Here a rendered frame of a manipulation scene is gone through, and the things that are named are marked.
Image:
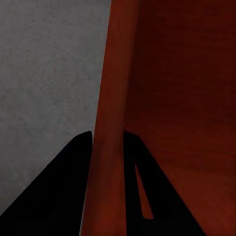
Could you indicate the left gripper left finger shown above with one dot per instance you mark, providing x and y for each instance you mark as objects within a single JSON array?
[{"x": 53, "y": 204}]

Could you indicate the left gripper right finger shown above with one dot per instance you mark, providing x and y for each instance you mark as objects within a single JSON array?
[{"x": 171, "y": 215}]

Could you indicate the storage box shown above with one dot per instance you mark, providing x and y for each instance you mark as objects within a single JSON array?
[{"x": 169, "y": 76}]

